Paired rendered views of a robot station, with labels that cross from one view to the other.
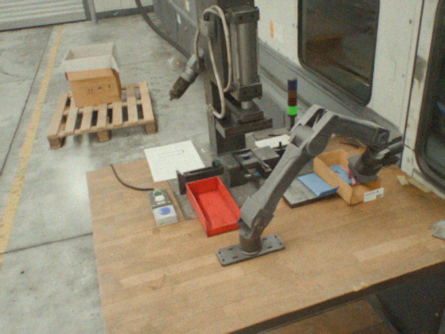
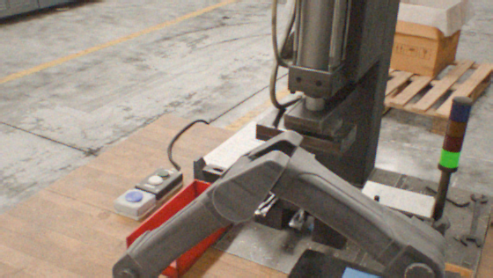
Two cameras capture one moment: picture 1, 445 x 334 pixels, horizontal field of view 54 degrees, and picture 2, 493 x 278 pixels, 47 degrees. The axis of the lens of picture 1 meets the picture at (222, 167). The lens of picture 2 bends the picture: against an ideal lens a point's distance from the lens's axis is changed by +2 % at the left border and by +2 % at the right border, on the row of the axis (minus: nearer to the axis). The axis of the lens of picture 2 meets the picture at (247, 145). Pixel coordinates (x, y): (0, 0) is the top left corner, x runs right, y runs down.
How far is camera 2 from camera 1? 0.93 m
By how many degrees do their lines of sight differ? 37
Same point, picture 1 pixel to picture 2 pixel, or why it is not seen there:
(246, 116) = (290, 119)
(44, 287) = not seen: hidden behind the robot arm
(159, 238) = (91, 225)
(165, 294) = not seen: outside the picture
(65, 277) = not seen: hidden behind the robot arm
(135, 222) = (106, 193)
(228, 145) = (334, 166)
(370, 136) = (381, 252)
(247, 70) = (310, 41)
